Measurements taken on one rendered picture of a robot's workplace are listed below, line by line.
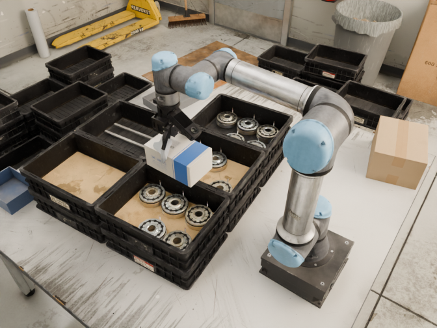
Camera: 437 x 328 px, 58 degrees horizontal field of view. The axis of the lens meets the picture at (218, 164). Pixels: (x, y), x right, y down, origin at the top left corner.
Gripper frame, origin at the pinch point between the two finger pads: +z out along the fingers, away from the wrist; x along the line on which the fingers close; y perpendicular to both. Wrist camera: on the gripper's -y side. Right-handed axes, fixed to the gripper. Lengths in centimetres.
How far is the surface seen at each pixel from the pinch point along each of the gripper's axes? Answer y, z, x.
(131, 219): 11.9, 27.5, 16.3
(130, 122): 57, 27, -28
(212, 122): 25, 28, -52
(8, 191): 78, 40, 30
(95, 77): 159, 61, -85
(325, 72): 20, 58, -185
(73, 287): 16, 40, 45
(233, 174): -5.3, 27.8, -26.7
